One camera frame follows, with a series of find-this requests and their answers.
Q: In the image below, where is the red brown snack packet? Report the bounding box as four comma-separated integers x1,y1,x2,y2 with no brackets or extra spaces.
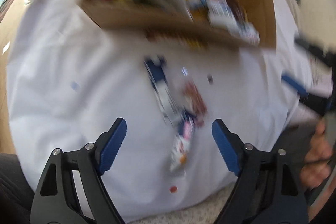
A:
182,80,208,128

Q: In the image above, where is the blue white wafer packet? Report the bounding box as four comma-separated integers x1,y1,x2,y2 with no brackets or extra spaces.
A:
144,56,181,126

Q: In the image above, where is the white printed bed sheet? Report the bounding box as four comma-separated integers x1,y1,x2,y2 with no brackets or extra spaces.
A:
6,0,313,223

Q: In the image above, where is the person's right hand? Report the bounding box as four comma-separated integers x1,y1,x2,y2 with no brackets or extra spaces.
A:
299,119,333,189

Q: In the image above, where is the small white pink packet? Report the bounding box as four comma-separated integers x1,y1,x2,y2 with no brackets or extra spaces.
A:
170,117,195,173

